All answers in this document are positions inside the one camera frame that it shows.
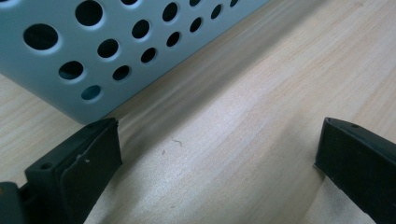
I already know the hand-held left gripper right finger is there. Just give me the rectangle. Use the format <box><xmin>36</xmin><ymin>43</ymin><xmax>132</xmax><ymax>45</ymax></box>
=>
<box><xmin>314</xmin><ymin>117</ymin><xmax>396</xmax><ymax>224</ymax></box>

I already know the grey perforated plastic basket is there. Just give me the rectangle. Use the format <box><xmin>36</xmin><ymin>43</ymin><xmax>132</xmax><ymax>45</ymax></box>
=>
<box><xmin>0</xmin><ymin>0</ymin><xmax>271</xmax><ymax>125</ymax></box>

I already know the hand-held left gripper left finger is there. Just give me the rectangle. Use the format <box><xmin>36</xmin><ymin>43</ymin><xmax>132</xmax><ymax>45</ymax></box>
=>
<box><xmin>19</xmin><ymin>117</ymin><xmax>123</xmax><ymax>224</ymax></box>

